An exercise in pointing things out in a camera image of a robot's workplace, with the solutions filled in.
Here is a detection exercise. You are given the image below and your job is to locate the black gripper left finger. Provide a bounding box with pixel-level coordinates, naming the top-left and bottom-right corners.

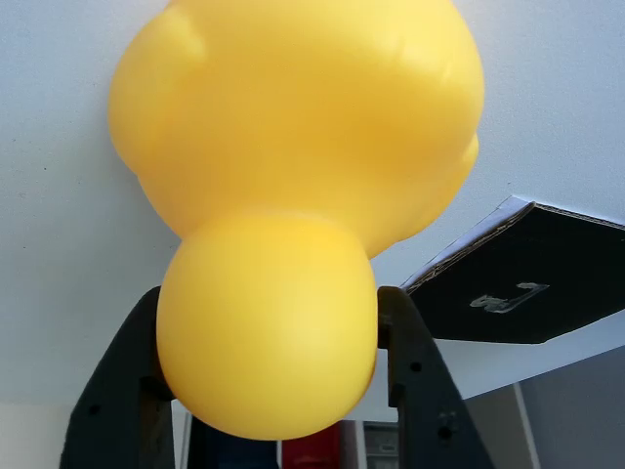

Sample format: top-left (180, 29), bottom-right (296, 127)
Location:
top-left (58, 285), bottom-right (177, 469)

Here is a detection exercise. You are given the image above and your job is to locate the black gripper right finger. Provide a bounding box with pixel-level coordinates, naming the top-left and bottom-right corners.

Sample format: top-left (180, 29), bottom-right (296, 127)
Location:
top-left (378, 285), bottom-right (499, 469)

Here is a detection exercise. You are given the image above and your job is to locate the yellow rubber duck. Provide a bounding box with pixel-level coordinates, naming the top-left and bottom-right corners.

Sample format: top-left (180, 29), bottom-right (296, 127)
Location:
top-left (106, 0), bottom-right (487, 441)

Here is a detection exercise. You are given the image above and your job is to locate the black cardboard square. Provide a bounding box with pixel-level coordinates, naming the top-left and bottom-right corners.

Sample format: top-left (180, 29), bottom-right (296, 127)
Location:
top-left (399, 194), bottom-right (625, 346)

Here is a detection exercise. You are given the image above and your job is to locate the red box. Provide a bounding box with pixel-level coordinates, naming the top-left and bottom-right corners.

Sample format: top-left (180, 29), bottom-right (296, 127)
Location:
top-left (281, 423), bottom-right (342, 469)

